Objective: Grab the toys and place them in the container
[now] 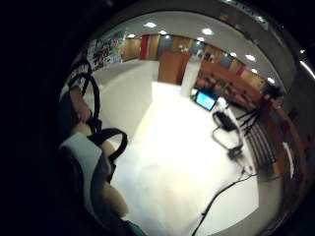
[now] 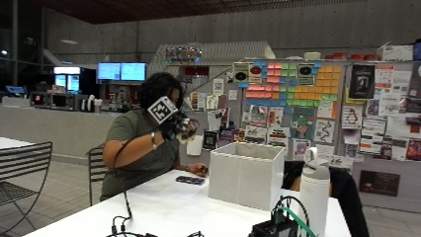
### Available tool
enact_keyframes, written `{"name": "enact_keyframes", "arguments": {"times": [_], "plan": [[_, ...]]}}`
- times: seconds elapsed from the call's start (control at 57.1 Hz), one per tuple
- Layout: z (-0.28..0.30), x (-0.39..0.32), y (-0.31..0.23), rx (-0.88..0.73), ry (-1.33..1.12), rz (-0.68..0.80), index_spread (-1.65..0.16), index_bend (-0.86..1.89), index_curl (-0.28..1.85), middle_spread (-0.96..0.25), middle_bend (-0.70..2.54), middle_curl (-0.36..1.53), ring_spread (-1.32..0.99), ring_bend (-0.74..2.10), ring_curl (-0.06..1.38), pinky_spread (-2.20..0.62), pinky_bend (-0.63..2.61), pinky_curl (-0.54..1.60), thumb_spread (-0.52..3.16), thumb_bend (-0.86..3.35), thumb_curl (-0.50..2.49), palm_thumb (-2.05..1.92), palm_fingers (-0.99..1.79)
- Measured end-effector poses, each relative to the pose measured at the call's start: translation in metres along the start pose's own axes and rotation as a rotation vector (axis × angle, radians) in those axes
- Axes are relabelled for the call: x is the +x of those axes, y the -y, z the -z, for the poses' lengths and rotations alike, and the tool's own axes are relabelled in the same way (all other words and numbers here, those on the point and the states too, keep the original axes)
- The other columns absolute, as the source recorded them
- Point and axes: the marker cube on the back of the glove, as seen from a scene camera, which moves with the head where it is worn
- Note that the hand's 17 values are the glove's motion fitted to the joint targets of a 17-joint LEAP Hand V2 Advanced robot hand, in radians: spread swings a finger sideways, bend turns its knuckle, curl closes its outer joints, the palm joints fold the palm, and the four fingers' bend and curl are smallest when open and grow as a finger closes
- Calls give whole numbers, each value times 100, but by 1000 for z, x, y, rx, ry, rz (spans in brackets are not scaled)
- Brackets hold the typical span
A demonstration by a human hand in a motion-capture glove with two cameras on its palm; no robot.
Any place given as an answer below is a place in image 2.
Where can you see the dark blue flat case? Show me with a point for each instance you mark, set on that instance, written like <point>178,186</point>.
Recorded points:
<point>189,180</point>

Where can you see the white marker cube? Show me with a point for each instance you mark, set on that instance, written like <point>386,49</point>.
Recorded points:
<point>161,109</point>

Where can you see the white fabric storage box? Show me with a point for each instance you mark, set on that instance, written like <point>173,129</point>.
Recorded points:
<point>245,177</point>

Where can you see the person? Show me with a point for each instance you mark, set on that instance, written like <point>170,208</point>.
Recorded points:
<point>139,154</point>

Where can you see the pair of blue screens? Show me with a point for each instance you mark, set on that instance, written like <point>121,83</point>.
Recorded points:
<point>121,71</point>

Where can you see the black electronic device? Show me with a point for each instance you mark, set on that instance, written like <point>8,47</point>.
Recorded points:
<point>273,229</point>

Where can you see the black slatted metal chair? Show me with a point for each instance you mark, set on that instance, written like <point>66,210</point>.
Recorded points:
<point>21,164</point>
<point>96,171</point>

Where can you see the white water bottle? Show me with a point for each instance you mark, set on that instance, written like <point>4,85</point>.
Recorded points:
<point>313,194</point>

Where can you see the group of colourful sticky notes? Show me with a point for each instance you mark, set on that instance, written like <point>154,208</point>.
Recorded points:
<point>297,85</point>

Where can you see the grey service counter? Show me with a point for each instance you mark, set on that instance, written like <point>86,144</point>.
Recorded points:
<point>52,128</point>

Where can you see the lit drinks fridge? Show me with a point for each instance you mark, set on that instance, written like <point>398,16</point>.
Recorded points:
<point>66,80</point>

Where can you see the grey microwave oven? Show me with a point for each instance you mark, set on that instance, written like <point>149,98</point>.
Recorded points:
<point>52,100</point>

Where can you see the chair with black jacket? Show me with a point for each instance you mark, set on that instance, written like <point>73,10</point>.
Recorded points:
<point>350,197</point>

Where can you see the dark framed picture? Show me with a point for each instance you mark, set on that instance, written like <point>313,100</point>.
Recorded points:
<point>378,183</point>

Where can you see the white round table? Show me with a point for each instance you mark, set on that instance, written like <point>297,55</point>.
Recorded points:
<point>10,142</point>

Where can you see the black poster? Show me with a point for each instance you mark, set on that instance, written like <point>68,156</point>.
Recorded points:
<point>361,81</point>

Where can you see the grey notice board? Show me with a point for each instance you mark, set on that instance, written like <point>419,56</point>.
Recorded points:
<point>385,131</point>

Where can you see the row of red containers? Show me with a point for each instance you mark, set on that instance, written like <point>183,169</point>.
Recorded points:
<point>353,56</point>

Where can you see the white cardboard box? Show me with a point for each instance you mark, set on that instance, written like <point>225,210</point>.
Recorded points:
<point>395,52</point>

